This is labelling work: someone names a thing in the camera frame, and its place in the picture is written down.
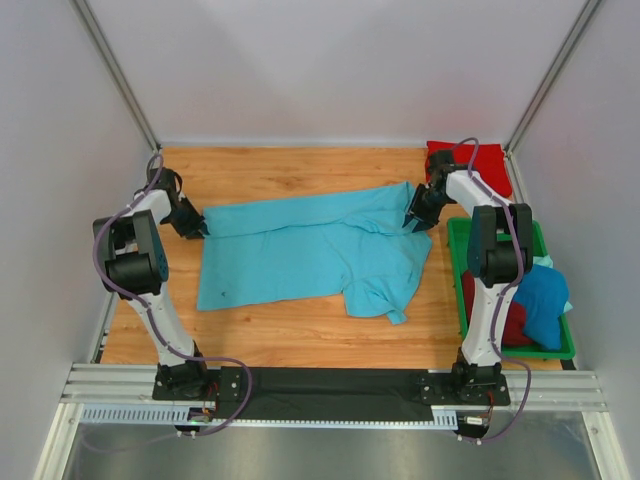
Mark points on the right aluminium corner post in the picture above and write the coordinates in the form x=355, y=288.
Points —
x=568, y=46

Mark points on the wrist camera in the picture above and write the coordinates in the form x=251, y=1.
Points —
x=439, y=164
x=167, y=180

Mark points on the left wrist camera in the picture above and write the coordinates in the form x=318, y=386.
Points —
x=167, y=180

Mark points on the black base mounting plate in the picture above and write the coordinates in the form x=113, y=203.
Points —
x=319, y=394

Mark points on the blue t-shirt in bin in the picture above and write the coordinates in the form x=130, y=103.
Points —
x=543, y=293

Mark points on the light blue t-shirt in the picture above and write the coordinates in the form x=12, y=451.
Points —
x=355, y=244

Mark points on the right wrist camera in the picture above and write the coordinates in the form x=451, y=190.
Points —
x=439, y=164

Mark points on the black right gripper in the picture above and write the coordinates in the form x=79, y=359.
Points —
x=430, y=220

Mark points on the mint green t-shirt in bin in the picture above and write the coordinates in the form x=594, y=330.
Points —
x=546, y=261

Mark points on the dark red t-shirt in bin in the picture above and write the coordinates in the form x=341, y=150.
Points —
x=513, y=335

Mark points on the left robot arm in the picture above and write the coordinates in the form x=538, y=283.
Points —
x=130, y=259

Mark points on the left aluminium corner post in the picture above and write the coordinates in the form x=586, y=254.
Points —
x=98, y=38

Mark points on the folded red t-shirt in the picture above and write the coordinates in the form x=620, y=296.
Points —
x=489, y=163

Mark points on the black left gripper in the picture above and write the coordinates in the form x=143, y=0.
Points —
x=195, y=224

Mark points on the aluminium corner post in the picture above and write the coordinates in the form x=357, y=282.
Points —
x=98, y=38
x=568, y=46

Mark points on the green plastic bin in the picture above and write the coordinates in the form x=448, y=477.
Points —
x=458, y=239

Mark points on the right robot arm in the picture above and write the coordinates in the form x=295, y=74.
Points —
x=499, y=253

